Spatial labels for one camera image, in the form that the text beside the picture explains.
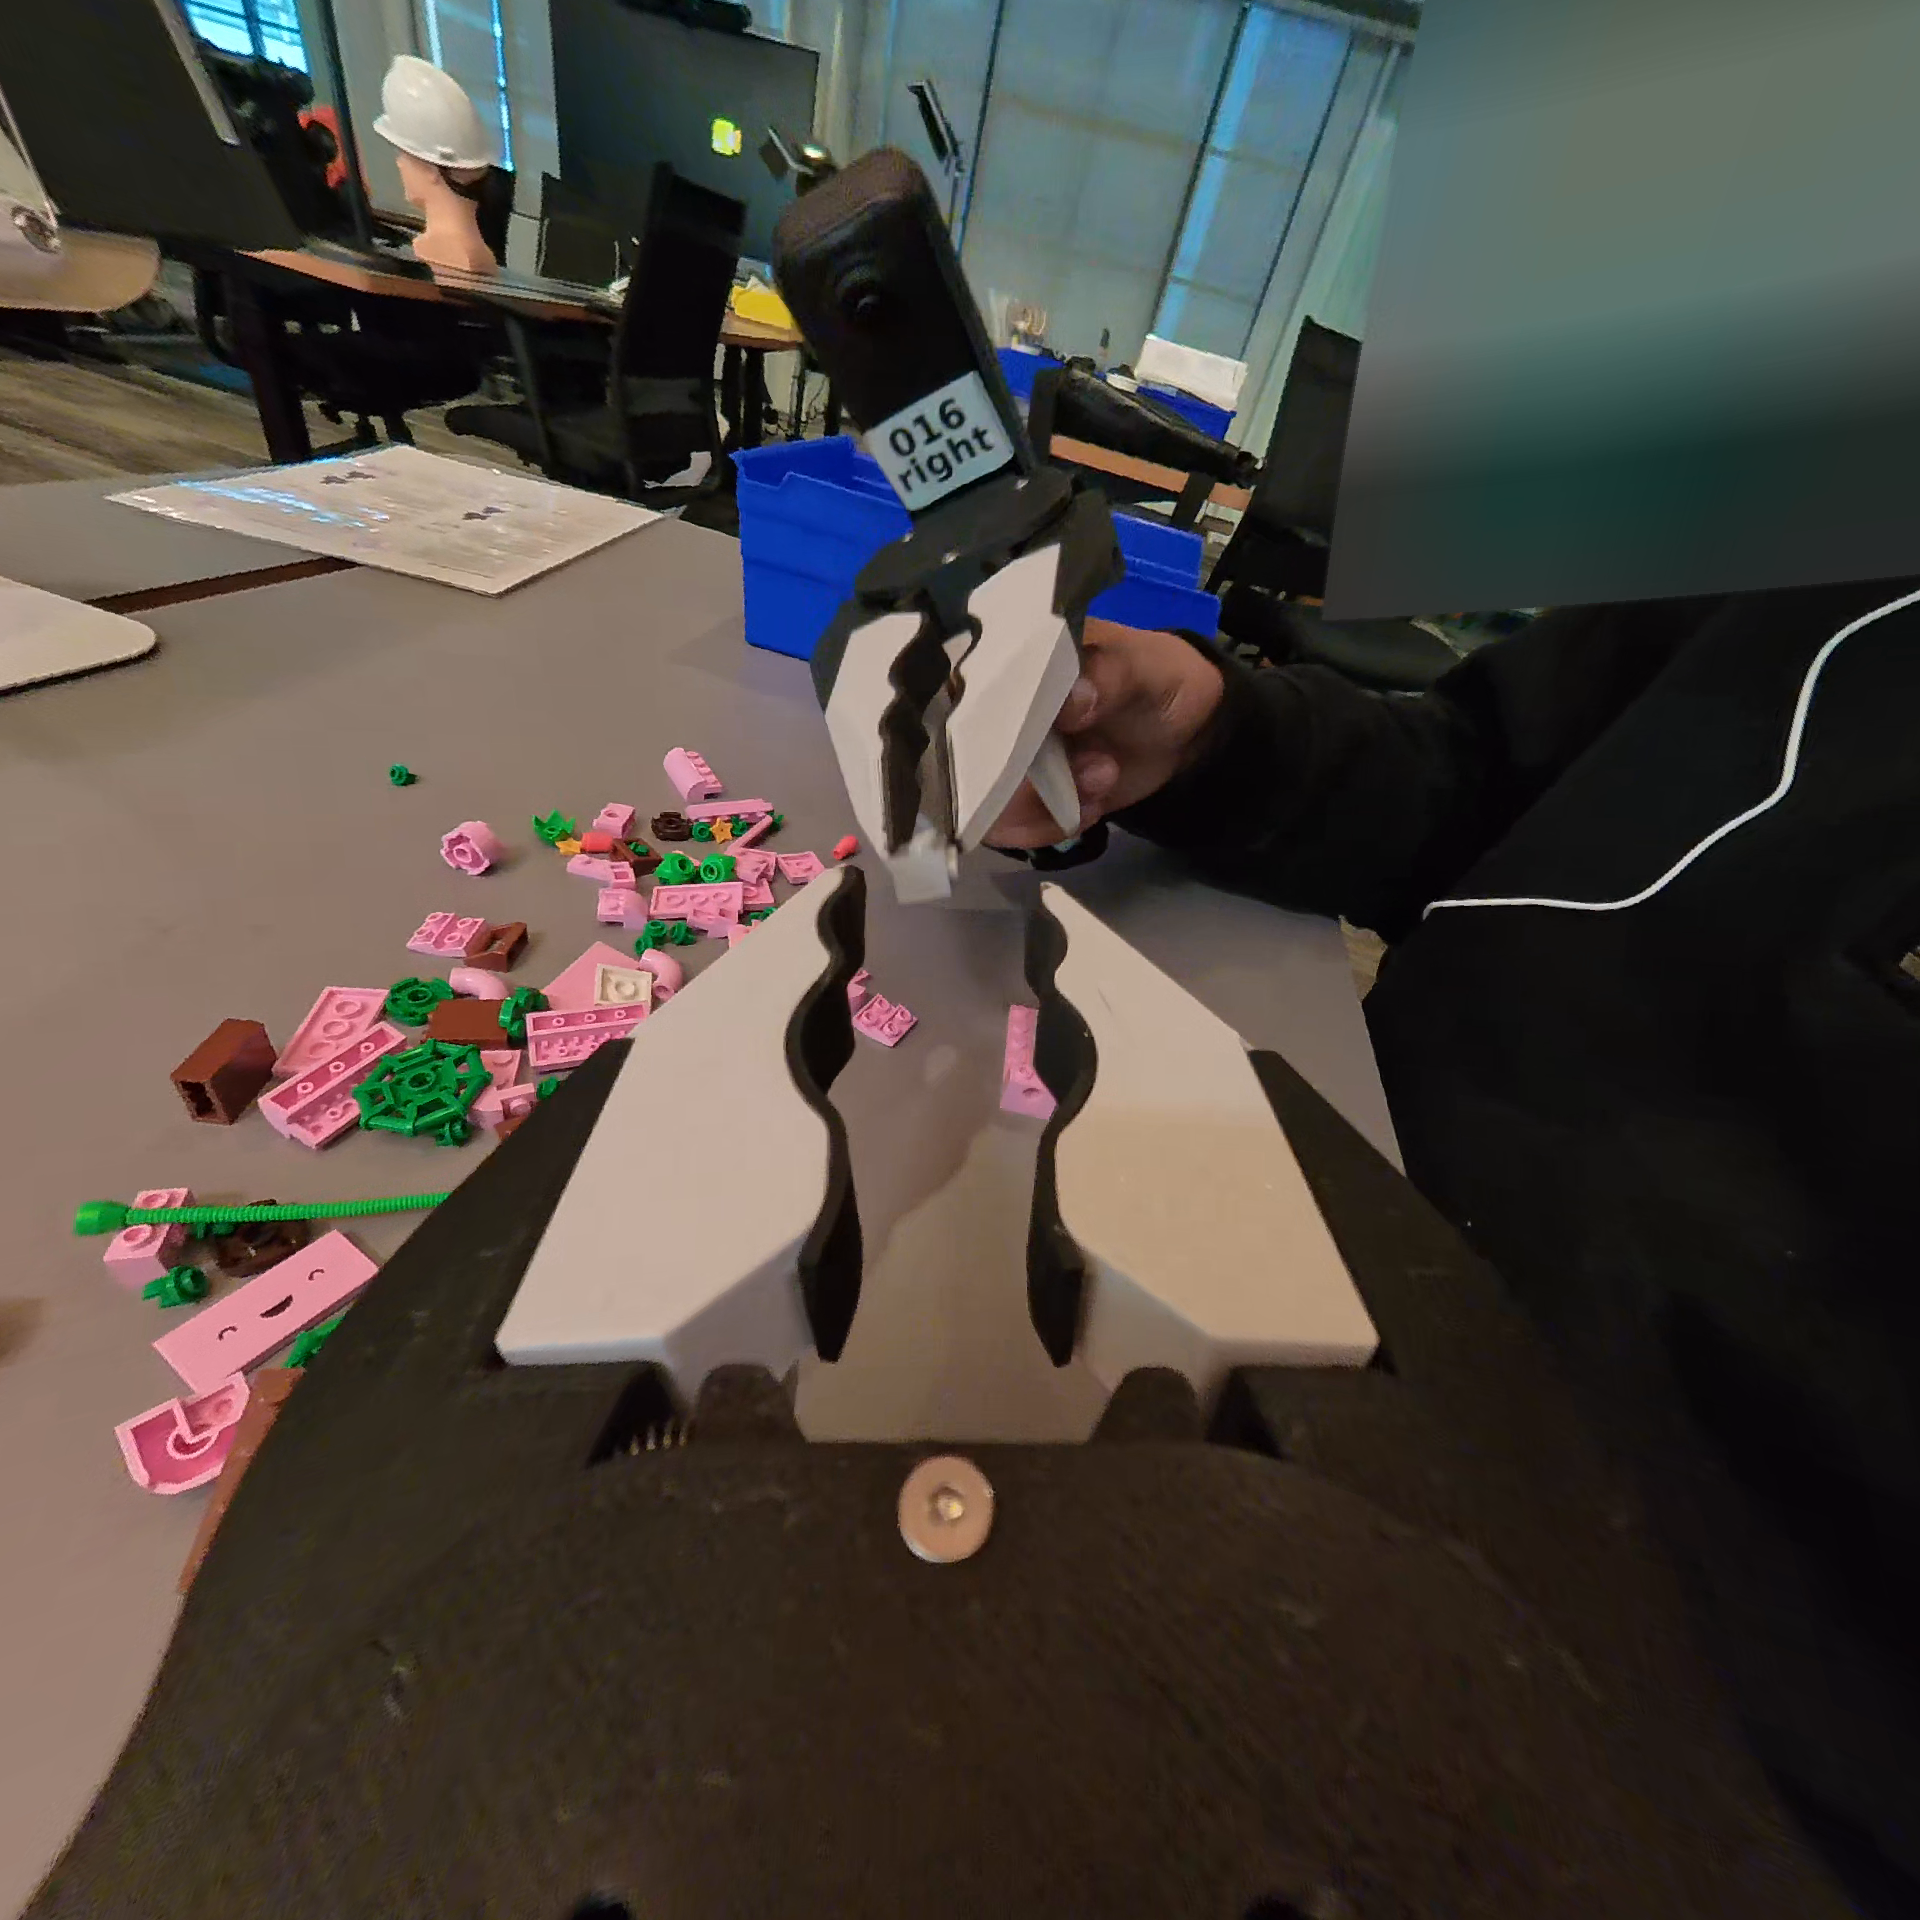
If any pink smiling face tile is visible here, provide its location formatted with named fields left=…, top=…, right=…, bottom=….
left=153, top=1230, right=382, bottom=1394

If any white hard hat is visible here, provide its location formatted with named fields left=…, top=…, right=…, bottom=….
left=373, top=56, right=497, bottom=171

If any black partition panel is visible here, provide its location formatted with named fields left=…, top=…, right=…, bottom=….
left=0, top=0, right=251, bottom=252

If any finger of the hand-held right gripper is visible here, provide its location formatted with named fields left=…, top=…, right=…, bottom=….
left=940, top=545, right=1086, bottom=848
left=824, top=598, right=942, bottom=864

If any black office chair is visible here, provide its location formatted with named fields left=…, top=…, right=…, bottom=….
left=1207, top=315, right=1464, bottom=692
left=451, top=162, right=749, bottom=502

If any mannequin head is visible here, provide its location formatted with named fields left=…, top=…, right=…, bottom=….
left=403, top=152, right=504, bottom=278

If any black monitor on stand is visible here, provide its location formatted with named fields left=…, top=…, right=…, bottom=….
left=547, top=0, right=824, bottom=231

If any white book stand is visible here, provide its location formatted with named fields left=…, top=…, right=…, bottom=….
left=0, top=83, right=159, bottom=698

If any person's right hand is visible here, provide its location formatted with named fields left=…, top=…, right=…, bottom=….
left=988, top=618, right=1232, bottom=855

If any person's right forearm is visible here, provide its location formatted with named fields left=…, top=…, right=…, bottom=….
left=1153, top=631, right=1517, bottom=935

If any blue plastic bin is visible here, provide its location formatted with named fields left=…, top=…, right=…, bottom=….
left=731, top=434, right=1224, bottom=663
left=996, top=348, right=1240, bottom=441

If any printed paper sheet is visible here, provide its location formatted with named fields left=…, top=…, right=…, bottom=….
left=108, top=441, right=665, bottom=600

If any black light stand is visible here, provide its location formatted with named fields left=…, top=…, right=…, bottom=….
left=907, top=76, right=972, bottom=201

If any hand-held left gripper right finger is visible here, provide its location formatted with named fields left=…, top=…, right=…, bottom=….
left=1024, top=883, right=1382, bottom=1402

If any green vine piece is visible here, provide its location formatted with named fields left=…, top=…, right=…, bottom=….
left=76, top=1190, right=453, bottom=1239

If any green web piece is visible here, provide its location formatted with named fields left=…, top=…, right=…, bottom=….
left=355, top=1040, right=492, bottom=1148

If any wooden office desk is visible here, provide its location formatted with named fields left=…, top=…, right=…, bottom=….
left=224, top=248, right=807, bottom=466

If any pile of pink toy bricks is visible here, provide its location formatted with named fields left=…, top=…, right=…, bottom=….
left=103, top=743, right=920, bottom=1500

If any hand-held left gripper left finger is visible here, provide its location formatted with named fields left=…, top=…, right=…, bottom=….
left=496, top=866, right=873, bottom=1370

